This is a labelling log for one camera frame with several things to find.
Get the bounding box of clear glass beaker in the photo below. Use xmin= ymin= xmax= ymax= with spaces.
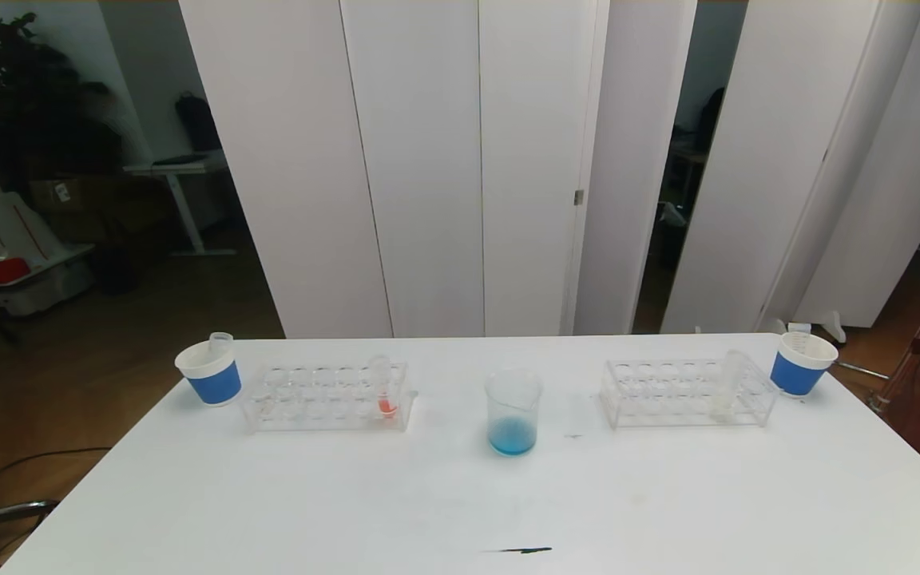
xmin=484 ymin=368 xmax=544 ymax=458

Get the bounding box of clear acrylic test tube rack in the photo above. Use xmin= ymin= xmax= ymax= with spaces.
xmin=240 ymin=359 xmax=418 ymax=433
xmin=599 ymin=357 xmax=780 ymax=429

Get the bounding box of test tube with yellow pigment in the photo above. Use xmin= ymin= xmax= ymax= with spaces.
xmin=708 ymin=349 xmax=750 ymax=422

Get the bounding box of white partition panel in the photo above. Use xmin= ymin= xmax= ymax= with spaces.
xmin=339 ymin=0 xmax=486 ymax=338
xmin=179 ymin=0 xmax=394 ymax=339
xmin=572 ymin=0 xmax=699 ymax=336
xmin=660 ymin=0 xmax=920 ymax=335
xmin=793 ymin=0 xmax=920 ymax=328
xmin=478 ymin=0 xmax=613 ymax=336

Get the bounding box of blue and white paper cup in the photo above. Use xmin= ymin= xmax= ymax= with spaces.
xmin=769 ymin=331 xmax=838 ymax=398
xmin=176 ymin=339 xmax=244 ymax=407

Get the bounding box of white office desk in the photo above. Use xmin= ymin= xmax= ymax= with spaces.
xmin=123 ymin=152 xmax=237 ymax=258

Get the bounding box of black backpack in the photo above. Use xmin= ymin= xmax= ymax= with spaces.
xmin=175 ymin=91 xmax=223 ymax=153

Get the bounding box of brown cardboard box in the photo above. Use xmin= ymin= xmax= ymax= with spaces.
xmin=27 ymin=177 xmax=121 ymax=240

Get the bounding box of grey metal floor rod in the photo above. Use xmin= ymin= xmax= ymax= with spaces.
xmin=831 ymin=359 xmax=890 ymax=381

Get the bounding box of white wheeled machine base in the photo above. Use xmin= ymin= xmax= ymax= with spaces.
xmin=0 ymin=192 xmax=97 ymax=316

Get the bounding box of dark green potted plant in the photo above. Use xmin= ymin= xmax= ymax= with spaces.
xmin=0 ymin=0 xmax=121 ymax=192

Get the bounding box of grey metal chair leg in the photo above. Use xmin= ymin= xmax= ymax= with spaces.
xmin=0 ymin=499 xmax=60 ymax=532

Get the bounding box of thin black floor cable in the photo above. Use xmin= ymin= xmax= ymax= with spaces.
xmin=0 ymin=447 xmax=113 ymax=512

